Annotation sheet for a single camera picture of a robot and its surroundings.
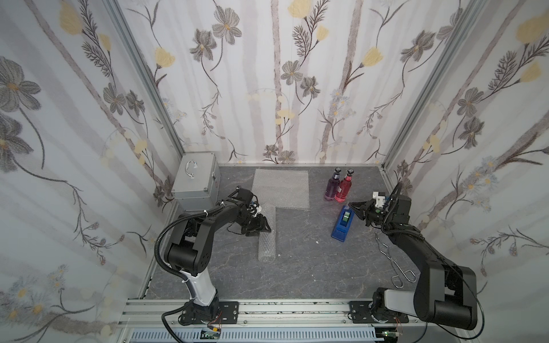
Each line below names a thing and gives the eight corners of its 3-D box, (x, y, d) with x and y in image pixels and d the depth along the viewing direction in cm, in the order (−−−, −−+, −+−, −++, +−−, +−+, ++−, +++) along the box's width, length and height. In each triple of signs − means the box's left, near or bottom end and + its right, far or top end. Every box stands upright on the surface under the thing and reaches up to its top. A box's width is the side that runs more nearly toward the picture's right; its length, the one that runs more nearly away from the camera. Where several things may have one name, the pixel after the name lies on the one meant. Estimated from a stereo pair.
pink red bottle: (334, 202, 107) (344, 175, 91) (333, 195, 110) (342, 168, 94) (344, 202, 107) (355, 175, 91) (342, 195, 110) (353, 168, 94)
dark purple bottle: (324, 200, 108) (332, 175, 93) (323, 192, 111) (330, 167, 96) (333, 200, 108) (342, 175, 93) (331, 192, 111) (340, 167, 96)
